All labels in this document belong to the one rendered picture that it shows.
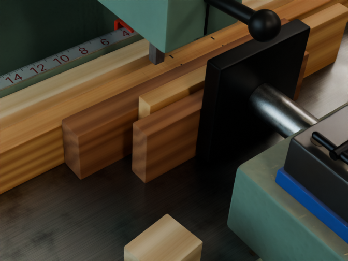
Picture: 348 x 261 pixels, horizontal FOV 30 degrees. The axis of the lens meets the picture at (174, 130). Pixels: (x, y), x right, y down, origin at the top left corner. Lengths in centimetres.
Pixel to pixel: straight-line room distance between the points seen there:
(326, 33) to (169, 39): 20
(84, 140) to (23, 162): 5
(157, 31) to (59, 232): 15
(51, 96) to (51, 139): 3
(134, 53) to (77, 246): 16
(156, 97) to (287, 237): 14
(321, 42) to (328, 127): 19
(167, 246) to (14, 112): 15
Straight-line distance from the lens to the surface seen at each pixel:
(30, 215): 47
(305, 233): 40
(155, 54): 50
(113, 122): 47
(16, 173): 48
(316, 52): 59
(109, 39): 52
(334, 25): 59
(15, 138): 46
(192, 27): 44
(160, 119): 46
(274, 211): 41
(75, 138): 46
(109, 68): 50
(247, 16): 40
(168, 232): 40
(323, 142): 38
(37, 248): 45
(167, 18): 42
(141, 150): 46
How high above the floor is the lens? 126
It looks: 44 degrees down
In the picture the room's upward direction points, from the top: 5 degrees clockwise
